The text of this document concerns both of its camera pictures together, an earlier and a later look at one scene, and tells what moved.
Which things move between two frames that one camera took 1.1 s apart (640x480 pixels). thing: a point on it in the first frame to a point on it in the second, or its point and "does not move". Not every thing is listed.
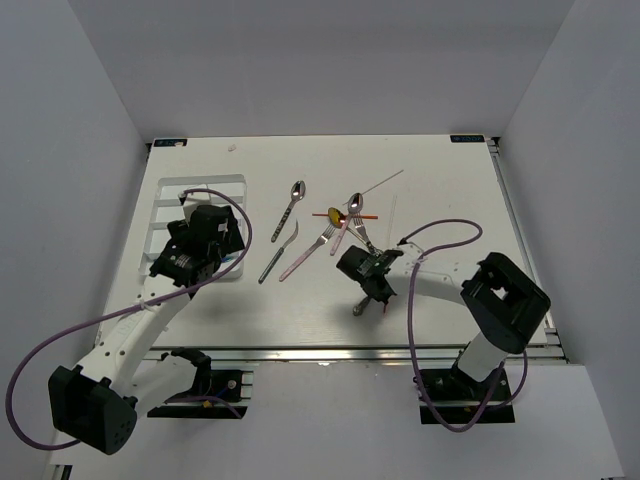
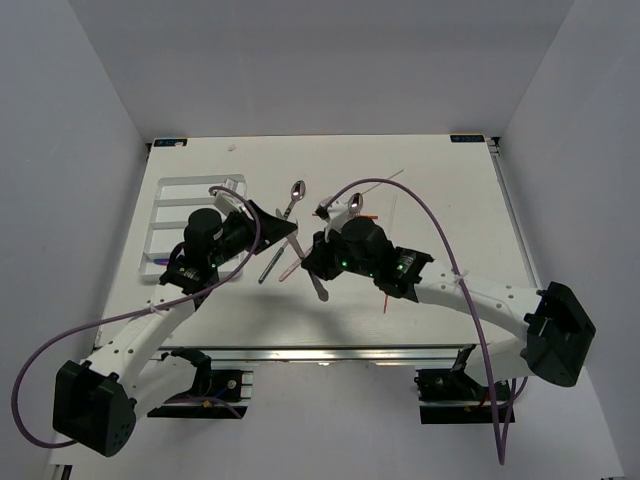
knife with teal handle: [276, 257] does not move
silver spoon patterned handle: [297, 193] does not move
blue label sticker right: [466, 138] does not move
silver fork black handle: [358, 308] to [322, 294]
